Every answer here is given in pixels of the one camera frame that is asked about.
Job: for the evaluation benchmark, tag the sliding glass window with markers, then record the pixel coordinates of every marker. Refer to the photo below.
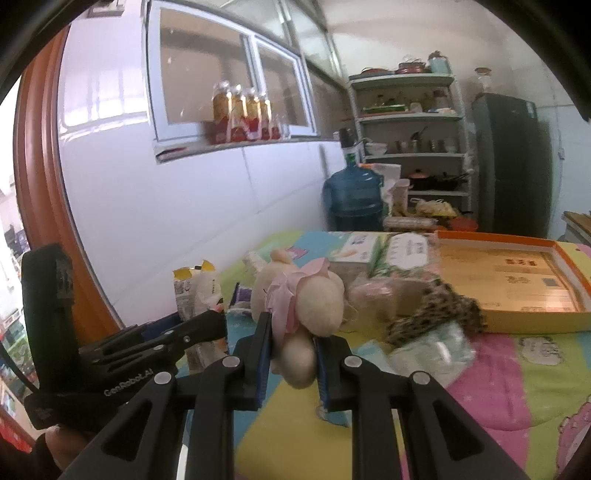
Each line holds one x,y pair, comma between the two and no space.
193,45

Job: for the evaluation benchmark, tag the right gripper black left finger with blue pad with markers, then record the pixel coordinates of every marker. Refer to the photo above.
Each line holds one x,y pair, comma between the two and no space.
187,421

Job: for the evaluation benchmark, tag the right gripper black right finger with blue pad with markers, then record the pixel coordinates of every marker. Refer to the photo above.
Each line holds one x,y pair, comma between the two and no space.
405,427

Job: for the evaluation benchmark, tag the grey metal shelf unit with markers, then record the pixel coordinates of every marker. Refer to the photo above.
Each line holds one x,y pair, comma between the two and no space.
418,123

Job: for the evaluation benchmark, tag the floral tissue pack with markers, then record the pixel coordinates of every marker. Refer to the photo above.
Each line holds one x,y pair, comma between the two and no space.
409,255

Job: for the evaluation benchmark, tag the clear bagged plush item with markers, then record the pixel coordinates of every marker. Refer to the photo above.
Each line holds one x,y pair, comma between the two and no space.
383,299

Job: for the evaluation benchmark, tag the teddy bear pink dress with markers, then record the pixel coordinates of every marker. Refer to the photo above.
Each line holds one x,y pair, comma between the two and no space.
303,302

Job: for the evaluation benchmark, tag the white snack packet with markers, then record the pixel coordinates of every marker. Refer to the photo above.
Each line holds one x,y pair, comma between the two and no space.
197,290

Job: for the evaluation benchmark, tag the green white tissue box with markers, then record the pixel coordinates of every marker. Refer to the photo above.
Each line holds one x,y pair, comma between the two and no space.
357,255

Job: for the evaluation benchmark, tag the teal canister on shelf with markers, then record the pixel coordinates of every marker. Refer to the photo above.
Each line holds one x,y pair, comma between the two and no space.
439,63

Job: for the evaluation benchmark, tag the blue water jug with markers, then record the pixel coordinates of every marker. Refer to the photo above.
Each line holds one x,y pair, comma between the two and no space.
352,197

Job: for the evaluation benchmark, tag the orange cardboard box tray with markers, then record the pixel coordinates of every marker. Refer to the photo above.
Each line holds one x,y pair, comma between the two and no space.
524,285

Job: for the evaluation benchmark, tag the orange drink bottles pack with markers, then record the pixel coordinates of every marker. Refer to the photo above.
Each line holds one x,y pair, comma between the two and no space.
242,115

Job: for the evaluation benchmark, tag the rolled patterned cloth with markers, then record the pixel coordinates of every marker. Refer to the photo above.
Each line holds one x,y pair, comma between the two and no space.
256,260

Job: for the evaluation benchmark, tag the green tissue pack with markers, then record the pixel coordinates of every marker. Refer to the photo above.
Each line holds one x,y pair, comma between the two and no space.
445,353
372,352

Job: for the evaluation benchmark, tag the black refrigerator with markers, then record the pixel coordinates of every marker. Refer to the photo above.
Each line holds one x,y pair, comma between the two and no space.
514,183

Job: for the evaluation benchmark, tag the red plastic basin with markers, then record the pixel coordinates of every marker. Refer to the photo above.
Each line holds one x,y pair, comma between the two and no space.
463,224

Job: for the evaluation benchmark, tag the person's left hand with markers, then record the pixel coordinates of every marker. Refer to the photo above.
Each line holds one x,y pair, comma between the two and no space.
55,450

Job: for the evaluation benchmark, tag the colourful cartoon quilt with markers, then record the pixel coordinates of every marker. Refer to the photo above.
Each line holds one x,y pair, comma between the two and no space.
531,394

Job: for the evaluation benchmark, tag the wooden counter top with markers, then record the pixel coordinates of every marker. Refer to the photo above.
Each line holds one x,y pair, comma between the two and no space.
579,222

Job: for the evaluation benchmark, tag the leopard print cloth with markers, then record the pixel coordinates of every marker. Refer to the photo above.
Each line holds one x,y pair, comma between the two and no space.
439,305

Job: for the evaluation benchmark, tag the glass jar on fridge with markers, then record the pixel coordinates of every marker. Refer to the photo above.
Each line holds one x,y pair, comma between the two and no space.
484,77

